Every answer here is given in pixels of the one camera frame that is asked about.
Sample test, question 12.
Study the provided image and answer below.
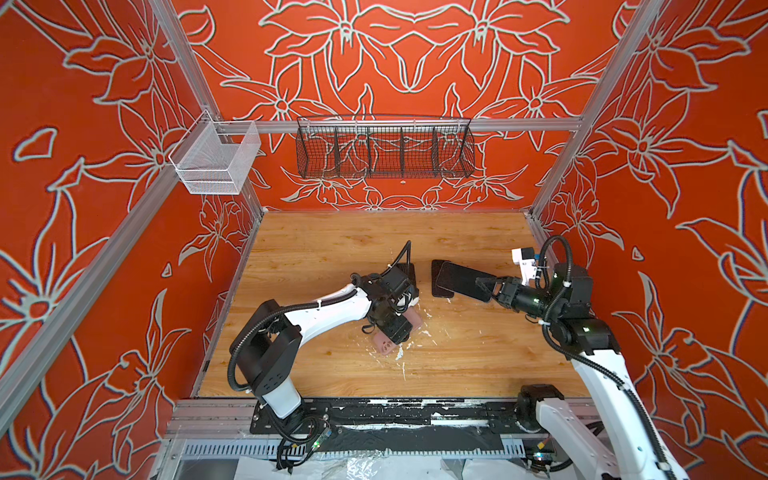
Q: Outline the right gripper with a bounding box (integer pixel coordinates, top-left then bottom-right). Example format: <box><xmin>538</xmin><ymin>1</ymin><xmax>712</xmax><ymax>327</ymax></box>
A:
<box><xmin>477</xmin><ymin>275</ymin><xmax>569</xmax><ymax>324</ymax></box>

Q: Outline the pink phone case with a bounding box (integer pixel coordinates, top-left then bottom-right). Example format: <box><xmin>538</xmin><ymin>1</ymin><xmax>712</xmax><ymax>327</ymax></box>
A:
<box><xmin>372</xmin><ymin>307</ymin><xmax>423</xmax><ymax>355</ymax></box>

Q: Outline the purple phone case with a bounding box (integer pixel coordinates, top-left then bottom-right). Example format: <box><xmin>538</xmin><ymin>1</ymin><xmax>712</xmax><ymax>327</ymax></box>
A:
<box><xmin>435</xmin><ymin>262</ymin><xmax>498</xmax><ymax>303</ymax></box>

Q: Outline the black phone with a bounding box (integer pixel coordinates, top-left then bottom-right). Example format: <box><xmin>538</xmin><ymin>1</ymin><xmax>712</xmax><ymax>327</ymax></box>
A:
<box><xmin>402</xmin><ymin>262</ymin><xmax>417</xmax><ymax>288</ymax></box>

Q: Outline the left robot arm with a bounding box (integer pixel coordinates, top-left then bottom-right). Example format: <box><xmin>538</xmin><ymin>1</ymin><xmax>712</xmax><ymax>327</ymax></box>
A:
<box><xmin>227</xmin><ymin>261</ymin><xmax>422</xmax><ymax>433</ymax></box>

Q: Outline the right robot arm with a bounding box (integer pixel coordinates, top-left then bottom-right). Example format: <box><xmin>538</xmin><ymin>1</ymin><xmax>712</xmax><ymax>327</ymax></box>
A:
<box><xmin>492</xmin><ymin>263</ymin><xmax>688</xmax><ymax>479</ymax></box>

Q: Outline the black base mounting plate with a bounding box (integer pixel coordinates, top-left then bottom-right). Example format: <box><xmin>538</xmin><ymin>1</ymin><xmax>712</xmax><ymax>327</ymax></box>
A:
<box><xmin>250</xmin><ymin>397</ymin><xmax>544</xmax><ymax>435</ymax></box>

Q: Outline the clear plastic bin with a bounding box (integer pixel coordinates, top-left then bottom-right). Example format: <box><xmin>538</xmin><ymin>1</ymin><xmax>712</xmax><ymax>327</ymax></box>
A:
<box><xmin>169</xmin><ymin>110</ymin><xmax>262</xmax><ymax>195</ymax></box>

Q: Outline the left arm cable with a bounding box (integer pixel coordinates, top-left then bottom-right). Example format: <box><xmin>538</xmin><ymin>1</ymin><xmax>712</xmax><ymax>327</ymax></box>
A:
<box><xmin>383</xmin><ymin>239</ymin><xmax>414</xmax><ymax>277</ymax></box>

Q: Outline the white cable duct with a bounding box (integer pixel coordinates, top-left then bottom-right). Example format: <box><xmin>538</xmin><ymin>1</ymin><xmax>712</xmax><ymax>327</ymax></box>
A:
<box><xmin>179</xmin><ymin>438</ymin><xmax>526</xmax><ymax>461</ymax></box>

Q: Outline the black wire basket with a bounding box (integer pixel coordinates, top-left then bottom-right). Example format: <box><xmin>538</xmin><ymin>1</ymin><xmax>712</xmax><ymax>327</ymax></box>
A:
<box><xmin>295</xmin><ymin>114</ymin><xmax>476</xmax><ymax>180</ymax></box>

